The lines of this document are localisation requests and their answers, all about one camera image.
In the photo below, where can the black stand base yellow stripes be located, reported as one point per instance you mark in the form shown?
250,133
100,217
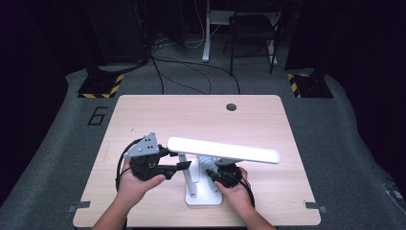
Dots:
99,86
314,86

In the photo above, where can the dark equipment cabinet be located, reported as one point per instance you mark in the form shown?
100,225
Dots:
118,28

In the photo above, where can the person's right hand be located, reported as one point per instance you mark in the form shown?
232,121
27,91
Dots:
239,196

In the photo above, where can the white desk lamp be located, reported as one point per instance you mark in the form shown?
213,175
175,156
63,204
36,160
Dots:
223,150

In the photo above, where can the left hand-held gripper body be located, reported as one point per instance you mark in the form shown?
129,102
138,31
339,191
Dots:
148,167

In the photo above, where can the black chair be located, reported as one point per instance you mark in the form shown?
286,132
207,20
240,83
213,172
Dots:
252,24

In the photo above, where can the person's left hand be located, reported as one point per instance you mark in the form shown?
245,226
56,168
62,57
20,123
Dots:
134,190

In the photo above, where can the white table frame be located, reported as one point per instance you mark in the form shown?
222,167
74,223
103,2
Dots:
206,38

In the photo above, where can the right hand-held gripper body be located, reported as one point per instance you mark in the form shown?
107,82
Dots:
231,175

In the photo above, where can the grey metal table bracket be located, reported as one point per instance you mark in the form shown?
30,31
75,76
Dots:
314,206
79,205

